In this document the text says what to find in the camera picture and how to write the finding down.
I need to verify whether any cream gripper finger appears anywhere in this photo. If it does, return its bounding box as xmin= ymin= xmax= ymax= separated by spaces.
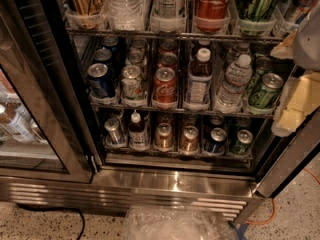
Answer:
xmin=270 ymin=30 xmax=297 ymax=59
xmin=271 ymin=71 xmax=320 ymax=137

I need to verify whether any red front coke can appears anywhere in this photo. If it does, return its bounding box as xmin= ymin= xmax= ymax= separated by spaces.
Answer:
xmin=152 ymin=67 xmax=178 ymax=109

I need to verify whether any red coke can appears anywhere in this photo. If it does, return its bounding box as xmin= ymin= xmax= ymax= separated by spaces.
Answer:
xmin=158 ymin=39 xmax=177 ymax=53
xmin=152 ymin=67 xmax=178 ymax=109
xmin=158 ymin=52 xmax=178 ymax=71

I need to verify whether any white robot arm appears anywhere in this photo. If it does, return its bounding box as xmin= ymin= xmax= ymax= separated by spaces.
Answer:
xmin=271 ymin=3 xmax=320 ymax=137

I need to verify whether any blue silver red bull can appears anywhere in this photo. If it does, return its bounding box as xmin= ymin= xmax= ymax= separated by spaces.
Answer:
xmin=284 ymin=0 xmax=318 ymax=25

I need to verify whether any tall green energy can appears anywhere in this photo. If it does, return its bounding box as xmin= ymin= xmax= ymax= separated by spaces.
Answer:
xmin=235 ymin=0 xmax=279 ymax=23

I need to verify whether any bottom shelf green can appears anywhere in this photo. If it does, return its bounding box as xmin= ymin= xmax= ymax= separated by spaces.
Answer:
xmin=229 ymin=129 xmax=253 ymax=155

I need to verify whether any bottom shelf blue can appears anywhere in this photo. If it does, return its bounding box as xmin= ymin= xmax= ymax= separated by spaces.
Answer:
xmin=204 ymin=127 xmax=226 ymax=154

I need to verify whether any red rear coke can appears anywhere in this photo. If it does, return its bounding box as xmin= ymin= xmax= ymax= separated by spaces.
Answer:
xmin=158 ymin=39 xmax=177 ymax=53

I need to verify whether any bottom shelf copper can right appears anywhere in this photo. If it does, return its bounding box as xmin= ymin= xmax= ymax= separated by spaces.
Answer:
xmin=179 ymin=125 xmax=198 ymax=152

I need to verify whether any shelf copper can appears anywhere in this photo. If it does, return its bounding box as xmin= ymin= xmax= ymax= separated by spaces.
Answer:
xmin=155 ymin=123 xmax=173 ymax=149
xmin=179 ymin=125 xmax=198 ymax=152

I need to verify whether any top shelf white label bottle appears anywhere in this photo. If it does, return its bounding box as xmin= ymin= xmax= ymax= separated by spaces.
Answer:
xmin=153 ymin=0 xmax=185 ymax=20

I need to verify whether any bottom shelf copper can left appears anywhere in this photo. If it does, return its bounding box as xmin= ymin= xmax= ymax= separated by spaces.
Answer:
xmin=155 ymin=123 xmax=173 ymax=149

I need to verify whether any white green rear soda can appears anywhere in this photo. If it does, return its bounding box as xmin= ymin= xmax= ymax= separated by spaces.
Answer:
xmin=129 ymin=38 xmax=148 ymax=53

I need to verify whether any white green soda can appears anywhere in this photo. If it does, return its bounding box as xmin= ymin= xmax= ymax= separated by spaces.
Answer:
xmin=126 ymin=50 xmax=146 ymax=67
xmin=121 ymin=65 xmax=144 ymax=100
xmin=129 ymin=38 xmax=148 ymax=53

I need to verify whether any white green front soda can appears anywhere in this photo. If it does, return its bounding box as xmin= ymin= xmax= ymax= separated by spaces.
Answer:
xmin=121 ymin=65 xmax=144 ymax=100

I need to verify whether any top shelf clear water bottle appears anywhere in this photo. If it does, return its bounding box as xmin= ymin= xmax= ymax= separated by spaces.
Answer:
xmin=107 ymin=0 xmax=145 ymax=31

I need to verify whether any bottom shelf small brown bottle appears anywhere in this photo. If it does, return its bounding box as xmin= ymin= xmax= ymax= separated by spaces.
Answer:
xmin=129 ymin=112 xmax=148 ymax=150

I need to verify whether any blue rear pepsi can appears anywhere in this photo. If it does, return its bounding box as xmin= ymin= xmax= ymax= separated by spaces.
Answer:
xmin=101 ymin=37 xmax=119 ymax=51

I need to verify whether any blue pepsi can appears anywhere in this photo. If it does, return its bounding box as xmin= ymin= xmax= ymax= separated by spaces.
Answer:
xmin=93 ymin=49 xmax=112 ymax=65
xmin=87 ymin=63 xmax=115 ymax=98
xmin=101 ymin=37 xmax=119 ymax=51

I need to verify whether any stainless steel glass-door fridge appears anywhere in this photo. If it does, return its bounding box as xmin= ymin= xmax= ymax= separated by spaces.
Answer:
xmin=0 ymin=0 xmax=320 ymax=223

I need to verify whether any blue front pepsi can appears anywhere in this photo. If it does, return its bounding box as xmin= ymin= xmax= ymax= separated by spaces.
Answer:
xmin=87 ymin=63 xmax=115 ymax=98

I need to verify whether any bottom shelf silver can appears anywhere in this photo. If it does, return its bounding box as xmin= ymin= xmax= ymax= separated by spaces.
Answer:
xmin=104 ymin=118 xmax=124 ymax=145

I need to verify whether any top shelf gold can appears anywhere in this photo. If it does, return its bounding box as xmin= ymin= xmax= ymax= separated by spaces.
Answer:
xmin=71 ymin=0 xmax=105 ymax=29

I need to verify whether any rear clear water bottle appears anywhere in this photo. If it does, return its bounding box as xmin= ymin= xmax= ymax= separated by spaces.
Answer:
xmin=226 ymin=42 xmax=251 ymax=65

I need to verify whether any front clear water bottle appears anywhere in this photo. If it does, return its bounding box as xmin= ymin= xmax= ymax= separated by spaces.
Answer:
xmin=215 ymin=54 xmax=252 ymax=113

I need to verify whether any large red coca-cola bottle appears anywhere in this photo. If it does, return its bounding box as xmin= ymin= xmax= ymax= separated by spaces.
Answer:
xmin=195 ymin=0 xmax=229 ymax=32

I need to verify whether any rear brown tea bottle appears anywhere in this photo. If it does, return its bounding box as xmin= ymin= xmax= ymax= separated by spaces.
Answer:
xmin=191 ymin=40 xmax=211 ymax=60

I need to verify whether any brown tea bottle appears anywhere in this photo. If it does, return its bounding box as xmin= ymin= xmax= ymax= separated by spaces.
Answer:
xmin=184 ymin=48 xmax=213 ymax=111
xmin=191 ymin=40 xmax=211 ymax=60

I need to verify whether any front brown tea bottle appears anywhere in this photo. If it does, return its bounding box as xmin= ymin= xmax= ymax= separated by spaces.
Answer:
xmin=184 ymin=48 xmax=213 ymax=111

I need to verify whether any crumpled clear plastic bag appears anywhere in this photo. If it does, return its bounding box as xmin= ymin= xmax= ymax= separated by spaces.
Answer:
xmin=123 ymin=207 xmax=238 ymax=240

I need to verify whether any bottle behind glass door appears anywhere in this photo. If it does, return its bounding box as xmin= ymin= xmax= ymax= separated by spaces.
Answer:
xmin=0 ymin=103 xmax=34 ymax=143

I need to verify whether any orange extension cable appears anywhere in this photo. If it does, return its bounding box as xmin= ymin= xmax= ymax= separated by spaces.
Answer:
xmin=245 ymin=167 xmax=320 ymax=226

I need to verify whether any black power cable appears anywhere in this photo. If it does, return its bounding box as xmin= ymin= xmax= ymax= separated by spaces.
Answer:
xmin=16 ymin=203 xmax=86 ymax=240

